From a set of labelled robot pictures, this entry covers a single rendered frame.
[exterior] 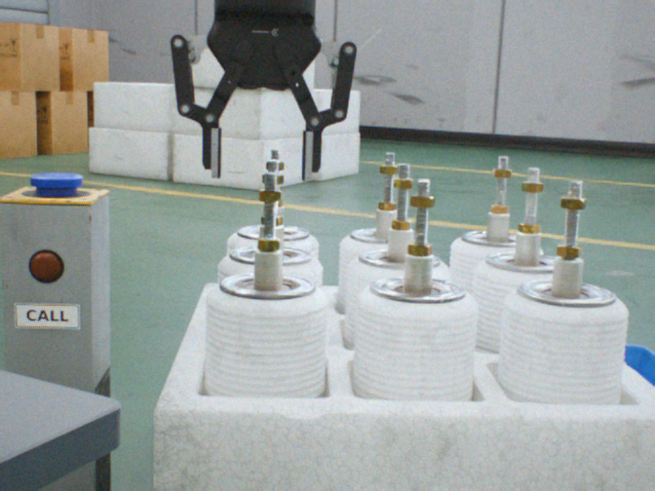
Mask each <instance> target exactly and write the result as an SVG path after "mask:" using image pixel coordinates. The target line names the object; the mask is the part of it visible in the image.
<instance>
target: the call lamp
mask: <svg viewBox="0 0 655 491"><path fill-rule="evenodd" d="M32 271H33V273H34V275H35V276H36V277H37V278H39V279H40V280H45V281H49V280H52V279H54V278H55V277H56V276H57V275H59V273H60V271H61V264H60V261H59V259H57V258H56V257H55V256H54V255H52V254H50V253H47V252H46V253H40V254H38V255H36V256H35V257H34V259H33V261H32Z"/></svg>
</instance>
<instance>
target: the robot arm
mask: <svg viewBox="0 0 655 491"><path fill-rule="evenodd" d="M316 3H317V0H214V18H213V25H212V28H211V30H210V32H208V34H207V35H198V36H182V35H180V34H176V35H174V36H173V37H172V38H171V42H170V45H171V54H172V65H173V73H174V83H175V93H176V102H177V112H178V114H179V115H180V116H182V117H185V118H187V119H191V120H193V121H196V122H198V123H199V125H200V126H201V128H202V165H203V167H204V170H212V178H215V179H220V171H221V128H220V127H219V118H220V117H221V115H222V113H224V111H225V109H226V107H227V104H228V102H229V100H230V99H231V97H232V95H233V93H234V92H235V90H236V87H239V88H242V90H247V91H253V90H257V89H263V87H264V89H267V90H271V91H275V92H284V91H286V90H290V92H291V94H292V96H294V98H295V100H296V102H297V104H298V108H299V110H300V112H301V114H302V116H303V118H304V121H305V131H303V139H302V174H301V175H302V181H312V172H319V169H320V167H321V153H322V133H323V130H324V129H325V128H326V127H329V126H332V125H335V124H338V122H342V121H344V120H345V118H347V116H348V109H349V102H350V95H351V89H352V82H353V75H354V67H355V61H356V53H357V47H356V45H355V44H354V43H352V42H346V43H336V42H330V41H322V40H321V37H320V35H319V33H318V30H317V27H316ZM206 48H210V50H211V52H212V53H213V56H214V57H215V59H216V60H217V62H218V63H219V65H220V66H221V68H222V69H223V71H225V73H223V75H222V77H221V79H220V81H219V83H218V85H217V87H216V90H215V92H214V94H213V96H212V99H211V101H210V103H209V104H208V107H207V108H205V107H203V105H200V104H198V103H196V100H195V91H194V80H193V69H192V65H195V64H198V63H199V62H200V60H201V53H202V51H203V50H204V49H206ZM319 53H322V55H324V56H325V58H326V60H327V67H329V68H330V69H332V71H335V74H334V81H333V89H332V95H331V102H330V108H328V109H325V110H322V111H319V110H318V108H317V105H316V102H315V100H314V98H313V96H312V94H310V92H309V89H308V86H307V84H306V82H305V80H304V77H303V74H304V72H305V71H306V69H307V67H308V66H309V65H310V64H312V62H313V61H314V60H315V58H316V57H317V56H318V54H319ZM229 81H230V84H229ZM297 83H298V86H297Z"/></svg>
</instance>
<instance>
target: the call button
mask: <svg viewBox="0 0 655 491"><path fill-rule="evenodd" d="M30 185H31V186H33V187H36V194H40V195H72V194H77V193H78V187H80V186H83V176H81V175H80V174H78V173H70V172H41V173H34V174H33V175H31V176H30Z"/></svg>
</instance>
